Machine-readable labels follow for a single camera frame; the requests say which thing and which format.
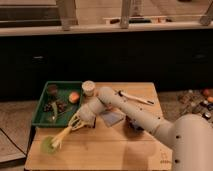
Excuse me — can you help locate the green plastic cup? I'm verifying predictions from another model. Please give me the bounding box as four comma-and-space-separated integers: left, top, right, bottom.
40, 136, 56, 154

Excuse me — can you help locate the peach toy fruit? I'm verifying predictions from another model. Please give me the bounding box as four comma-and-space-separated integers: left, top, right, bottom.
69, 92, 80, 103

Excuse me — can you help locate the green spoon in tray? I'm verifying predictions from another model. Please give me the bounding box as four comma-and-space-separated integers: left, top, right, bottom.
47, 101, 72, 123

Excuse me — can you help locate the white cylindrical container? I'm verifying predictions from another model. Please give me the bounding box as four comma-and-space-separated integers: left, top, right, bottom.
82, 80, 95, 97

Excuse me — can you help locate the light blue sponge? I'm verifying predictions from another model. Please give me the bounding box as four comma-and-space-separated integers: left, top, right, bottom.
100, 111, 124, 127

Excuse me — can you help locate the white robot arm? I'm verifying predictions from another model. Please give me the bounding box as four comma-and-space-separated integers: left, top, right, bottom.
76, 86, 213, 171

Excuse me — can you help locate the yellow banana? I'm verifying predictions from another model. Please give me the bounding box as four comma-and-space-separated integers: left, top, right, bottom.
51, 126, 71, 148

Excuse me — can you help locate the green plastic tray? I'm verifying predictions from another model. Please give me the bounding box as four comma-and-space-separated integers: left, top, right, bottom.
32, 81, 83, 128

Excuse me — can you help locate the dark cup in tray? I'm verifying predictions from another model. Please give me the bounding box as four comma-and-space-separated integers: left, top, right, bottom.
46, 84, 58, 97

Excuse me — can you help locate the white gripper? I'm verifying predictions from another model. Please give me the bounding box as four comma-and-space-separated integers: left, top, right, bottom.
68, 104, 96, 131

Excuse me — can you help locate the dark grapes toy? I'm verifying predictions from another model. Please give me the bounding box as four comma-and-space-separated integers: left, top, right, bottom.
43, 101, 67, 113

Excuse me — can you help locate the dark brown bowl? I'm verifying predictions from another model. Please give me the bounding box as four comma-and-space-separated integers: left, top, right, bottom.
126, 117, 144, 132

